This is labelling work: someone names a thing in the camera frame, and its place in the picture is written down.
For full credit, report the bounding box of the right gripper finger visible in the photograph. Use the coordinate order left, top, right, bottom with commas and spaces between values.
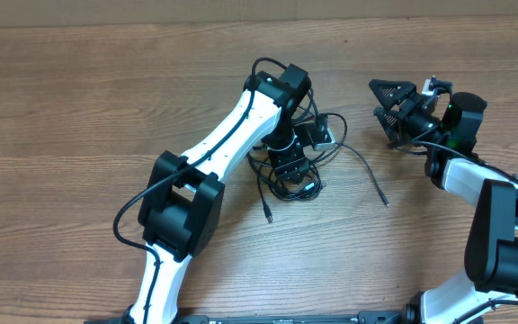
368, 79, 417, 111
373, 106, 403, 147

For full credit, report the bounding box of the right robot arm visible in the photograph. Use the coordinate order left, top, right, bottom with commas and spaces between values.
369, 77, 518, 323

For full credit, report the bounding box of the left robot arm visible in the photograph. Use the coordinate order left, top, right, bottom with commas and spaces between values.
121, 65, 328, 323

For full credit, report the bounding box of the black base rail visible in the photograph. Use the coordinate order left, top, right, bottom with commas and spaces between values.
83, 309, 422, 324

